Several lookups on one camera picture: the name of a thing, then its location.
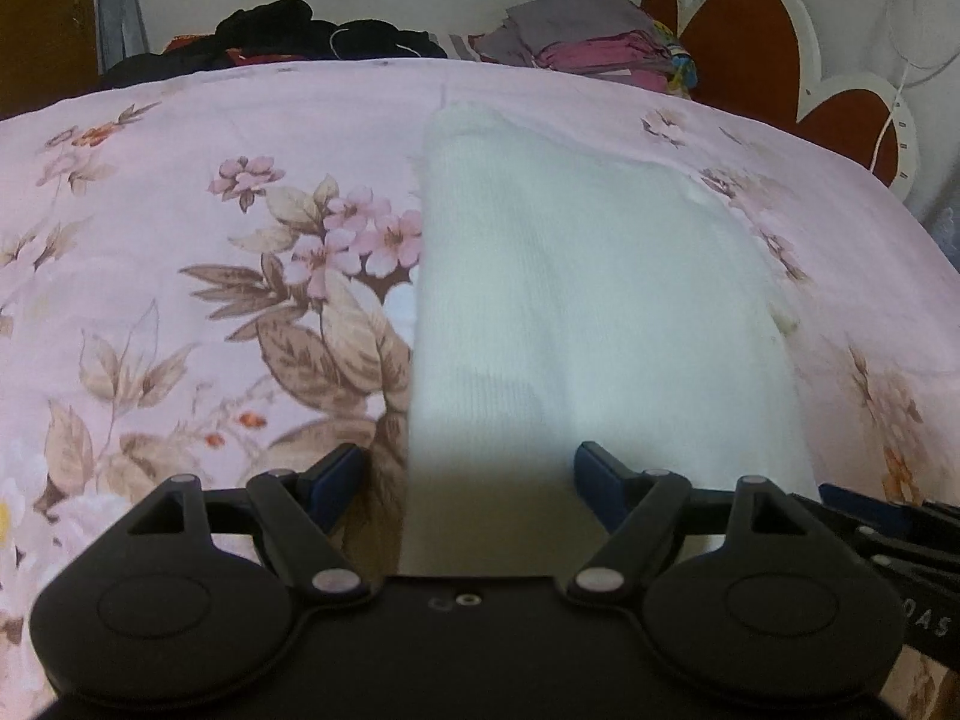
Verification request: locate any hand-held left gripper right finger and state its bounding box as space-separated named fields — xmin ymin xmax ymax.
xmin=566 ymin=441 xmax=808 ymax=608

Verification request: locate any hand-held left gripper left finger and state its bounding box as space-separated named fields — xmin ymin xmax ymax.
xmin=127 ymin=442 xmax=374 ymax=605

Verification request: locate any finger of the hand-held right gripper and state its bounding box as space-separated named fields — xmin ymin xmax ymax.
xmin=853 ymin=523 xmax=960 ymax=578
xmin=817 ymin=483 xmax=960 ymax=537

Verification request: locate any white knit cloth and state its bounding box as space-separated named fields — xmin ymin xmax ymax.
xmin=397 ymin=101 xmax=824 ymax=578

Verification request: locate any stack of folded clothes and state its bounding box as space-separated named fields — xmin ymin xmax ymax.
xmin=469 ymin=0 xmax=704 ymax=100

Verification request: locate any pile of black clothes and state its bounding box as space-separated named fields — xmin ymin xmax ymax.
xmin=101 ymin=0 xmax=451 ymax=91

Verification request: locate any pink floral bed sheet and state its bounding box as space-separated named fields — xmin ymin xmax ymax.
xmin=0 ymin=56 xmax=960 ymax=720

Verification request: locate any red cloth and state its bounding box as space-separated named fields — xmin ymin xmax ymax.
xmin=166 ymin=34 xmax=305 ymax=67

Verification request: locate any white and brown headboard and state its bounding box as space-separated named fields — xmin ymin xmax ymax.
xmin=637 ymin=0 xmax=920 ymax=205

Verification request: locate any brown wooden wardrobe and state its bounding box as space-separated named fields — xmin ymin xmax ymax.
xmin=0 ymin=0 xmax=102 ymax=122

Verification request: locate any white cable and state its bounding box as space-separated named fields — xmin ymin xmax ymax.
xmin=868 ymin=0 xmax=947 ymax=175

